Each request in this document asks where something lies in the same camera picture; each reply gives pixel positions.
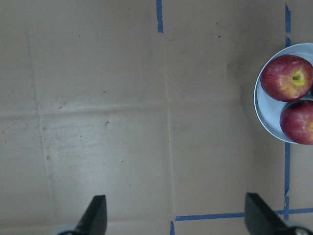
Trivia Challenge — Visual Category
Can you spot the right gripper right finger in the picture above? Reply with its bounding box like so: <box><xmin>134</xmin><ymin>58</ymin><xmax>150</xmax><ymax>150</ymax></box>
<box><xmin>244</xmin><ymin>192</ymin><xmax>313</xmax><ymax>235</ymax></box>

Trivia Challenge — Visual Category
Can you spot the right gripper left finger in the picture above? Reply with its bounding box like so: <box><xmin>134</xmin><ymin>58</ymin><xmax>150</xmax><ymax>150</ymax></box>
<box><xmin>58</xmin><ymin>195</ymin><xmax>107</xmax><ymax>235</ymax></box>

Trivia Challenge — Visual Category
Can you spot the dark red apple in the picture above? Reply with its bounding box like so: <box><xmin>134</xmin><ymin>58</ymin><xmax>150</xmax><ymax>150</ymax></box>
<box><xmin>280</xmin><ymin>100</ymin><xmax>313</xmax><ymax>145</ymax></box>

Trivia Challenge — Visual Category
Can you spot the white round plate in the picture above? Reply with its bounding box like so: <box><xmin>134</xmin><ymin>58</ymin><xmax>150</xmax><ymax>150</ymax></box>
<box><xmin>253</xmin><ymin>43</ymin><xmax>313</xmax><ymax>143</ymax></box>

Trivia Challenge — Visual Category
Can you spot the red apple yellow top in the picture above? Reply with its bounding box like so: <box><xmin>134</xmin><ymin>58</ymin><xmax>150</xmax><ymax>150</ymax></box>
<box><xmin>260</xmin><ymin>54</ymin><xmax>313</xmax><ymax>102</ymax></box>

